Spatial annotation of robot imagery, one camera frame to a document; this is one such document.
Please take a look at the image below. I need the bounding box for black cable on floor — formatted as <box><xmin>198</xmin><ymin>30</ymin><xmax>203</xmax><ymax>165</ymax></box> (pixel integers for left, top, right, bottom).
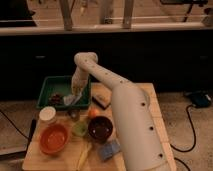
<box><xmin>170</xmin><ymin>103</ymin><xmax>201</xmax><ymax>154</ymax></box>

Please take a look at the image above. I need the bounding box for yellow banana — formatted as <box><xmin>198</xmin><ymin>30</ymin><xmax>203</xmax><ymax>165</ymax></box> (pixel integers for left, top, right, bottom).
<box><xmin>76</xmin><ymin>142</ymin><xmax>92</xmax><ymax>171</ymax></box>

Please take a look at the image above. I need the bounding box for light grey towel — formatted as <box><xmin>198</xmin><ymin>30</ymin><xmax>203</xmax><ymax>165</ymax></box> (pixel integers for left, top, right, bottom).
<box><xmin>63</xmin><ymin>94</ymin><xmax>82</xmax><ymax>106</ymax></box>

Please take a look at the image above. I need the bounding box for orange fruit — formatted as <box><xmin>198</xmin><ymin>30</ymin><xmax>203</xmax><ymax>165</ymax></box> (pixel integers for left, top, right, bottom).
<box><xmin>88</xmin><ymin>108</ymin><xmax>99</xmax><ymax>119</ymax></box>

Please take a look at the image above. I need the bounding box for white lidded jar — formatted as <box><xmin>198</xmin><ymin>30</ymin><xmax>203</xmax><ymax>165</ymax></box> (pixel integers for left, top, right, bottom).
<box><xmin>39</xmin><ymin>106</ymin><xmax>56</xmax><ymax>124</ymax></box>

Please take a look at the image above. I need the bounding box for small green cup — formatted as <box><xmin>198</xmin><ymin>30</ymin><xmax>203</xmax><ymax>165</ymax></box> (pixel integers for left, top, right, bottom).
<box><xmin>72</xmin><ymin>121</ymin><xmax>88</xmax><ymax>137</ymax></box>

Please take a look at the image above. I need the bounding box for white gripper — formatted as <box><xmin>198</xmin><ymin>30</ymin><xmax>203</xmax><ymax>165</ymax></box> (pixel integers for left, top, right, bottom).
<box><xmin>71</xmin><ymin>67</ymin><xmax>89</xmax><ymax>95</ymax></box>

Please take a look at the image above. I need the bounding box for brown board eraser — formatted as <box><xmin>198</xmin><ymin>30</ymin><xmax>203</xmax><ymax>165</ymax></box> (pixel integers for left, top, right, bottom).
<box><xmin>92</xmin><ymin>94</ymin><xmax>110</xmax><ymax>110</ymax></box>

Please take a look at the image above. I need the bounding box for dark grapes bunch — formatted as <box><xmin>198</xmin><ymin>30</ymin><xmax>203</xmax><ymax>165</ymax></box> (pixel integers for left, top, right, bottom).
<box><xmin>48</xmin><ymin>93</ymin><xmax>63</xmax><ymax>106</ymax></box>

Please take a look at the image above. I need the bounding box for orange bowl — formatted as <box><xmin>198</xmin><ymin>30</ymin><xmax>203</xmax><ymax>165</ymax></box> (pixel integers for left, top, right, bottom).
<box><xmin>39</xmin><ymin>124</ymin><xmax>70</xmax><ymax>155</ymax></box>

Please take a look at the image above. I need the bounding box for blue sponge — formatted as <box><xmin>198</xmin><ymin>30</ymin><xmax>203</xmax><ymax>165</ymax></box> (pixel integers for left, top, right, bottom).
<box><xmin>98</xmin><ymin>140</ymin><xmax>121</xmax><ymax>161</ymax></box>

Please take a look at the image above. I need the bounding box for green plastic tray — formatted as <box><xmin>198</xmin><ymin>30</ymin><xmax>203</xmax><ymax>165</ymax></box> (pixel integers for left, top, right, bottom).
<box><xmin>37</xmin><ymin>75</ymin><xmax>91</xmax><ymax>110</ymax></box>

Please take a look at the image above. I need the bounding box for dark brown bowl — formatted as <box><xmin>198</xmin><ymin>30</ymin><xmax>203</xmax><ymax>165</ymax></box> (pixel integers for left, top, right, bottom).
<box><xmin>88</xmin><ymin>116</ymin><xmax>113</xmax><ymax>143</ymax></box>

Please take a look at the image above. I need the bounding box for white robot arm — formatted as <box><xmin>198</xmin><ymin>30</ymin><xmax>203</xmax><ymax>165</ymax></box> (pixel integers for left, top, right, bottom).
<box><xmin>71</xmin><ymin>52</ymin><xmax>171</xmax><ymax>171</ymax></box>

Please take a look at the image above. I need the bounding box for dark blue floor device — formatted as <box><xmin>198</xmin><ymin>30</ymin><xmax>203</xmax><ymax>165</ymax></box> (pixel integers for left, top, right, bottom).
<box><xmin>191</xmin><ymin>93</ymin><xmax>211</xmax><ymax>108</ymax></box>

